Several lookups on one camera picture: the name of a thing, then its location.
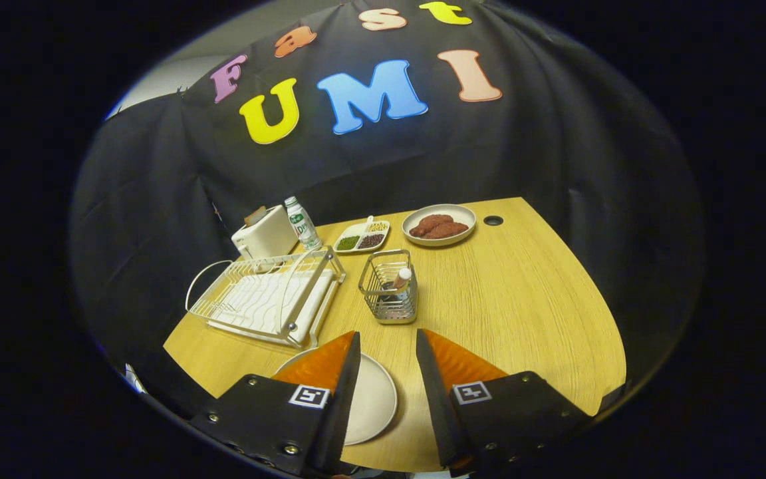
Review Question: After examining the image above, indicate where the red meat piece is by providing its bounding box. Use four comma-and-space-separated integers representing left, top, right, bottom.
410, 214, 455, 238
423, 222, 469, 240

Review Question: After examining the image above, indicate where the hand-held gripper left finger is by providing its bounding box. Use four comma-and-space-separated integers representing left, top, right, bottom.
188, 331, 362, 476

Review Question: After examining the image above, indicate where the round beige plate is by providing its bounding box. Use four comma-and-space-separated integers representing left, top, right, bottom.
273, 346, 399, 446

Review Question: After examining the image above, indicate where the white drip tray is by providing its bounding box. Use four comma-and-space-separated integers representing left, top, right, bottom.
209, 269, 334, 345

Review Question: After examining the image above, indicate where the white divided tray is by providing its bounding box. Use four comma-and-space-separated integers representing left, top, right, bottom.
333, 216, 391, 255

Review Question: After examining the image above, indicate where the white wire dish rack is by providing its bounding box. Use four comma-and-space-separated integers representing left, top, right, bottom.
185, 246, 347, 349

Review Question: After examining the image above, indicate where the white drink bottle green label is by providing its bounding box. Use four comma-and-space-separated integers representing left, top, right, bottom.
284, 196, 322, 252

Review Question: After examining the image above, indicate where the metal wire basket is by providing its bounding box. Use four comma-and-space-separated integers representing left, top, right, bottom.
358, 249, 419, 325

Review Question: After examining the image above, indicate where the white toaster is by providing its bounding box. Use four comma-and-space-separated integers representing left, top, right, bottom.
231, 205, 299, 261

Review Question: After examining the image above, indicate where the black backdrop cloth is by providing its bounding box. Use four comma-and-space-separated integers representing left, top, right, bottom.
67, 0, 703, 426

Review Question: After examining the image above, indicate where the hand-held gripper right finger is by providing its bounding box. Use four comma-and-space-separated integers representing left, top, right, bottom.
416, 328, 593, 476

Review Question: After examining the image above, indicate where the shallow beige dish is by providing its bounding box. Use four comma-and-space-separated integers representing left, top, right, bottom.
402, 204, 477, 248

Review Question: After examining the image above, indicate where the spoon with red checked handle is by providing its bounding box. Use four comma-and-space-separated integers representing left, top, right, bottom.
383, 267, 413, 300

